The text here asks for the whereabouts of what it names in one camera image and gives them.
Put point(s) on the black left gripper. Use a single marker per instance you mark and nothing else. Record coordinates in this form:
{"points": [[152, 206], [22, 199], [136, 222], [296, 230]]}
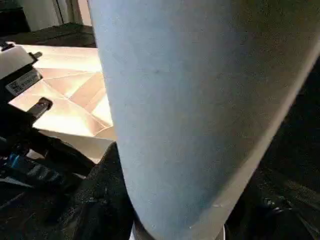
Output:
{"points": [[35, 155]]}

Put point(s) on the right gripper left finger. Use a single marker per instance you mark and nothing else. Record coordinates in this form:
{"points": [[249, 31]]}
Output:
{"points": [[100, 205]]}

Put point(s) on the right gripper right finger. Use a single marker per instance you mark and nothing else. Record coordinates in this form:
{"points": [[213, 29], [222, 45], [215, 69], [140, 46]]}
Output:
{"points": [[275, 210]]}

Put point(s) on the white plastic table top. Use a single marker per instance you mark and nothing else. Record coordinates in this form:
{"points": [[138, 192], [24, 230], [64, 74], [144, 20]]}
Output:
{"points": [[70, 85]]}

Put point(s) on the white plastic table leg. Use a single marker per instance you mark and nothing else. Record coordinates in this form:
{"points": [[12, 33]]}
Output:
{"points": [[200, 100]]}

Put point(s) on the black work mat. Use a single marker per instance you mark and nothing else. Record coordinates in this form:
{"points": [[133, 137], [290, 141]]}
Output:
{"points": [[295, 140]]}

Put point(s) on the white cabinet with glass doors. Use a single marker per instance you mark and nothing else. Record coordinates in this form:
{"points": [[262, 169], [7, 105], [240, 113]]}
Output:
{"points": [[50, 12]]}

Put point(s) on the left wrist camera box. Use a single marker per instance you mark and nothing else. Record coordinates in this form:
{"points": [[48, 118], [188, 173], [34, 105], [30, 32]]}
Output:
{"points": [[12, 62]]}

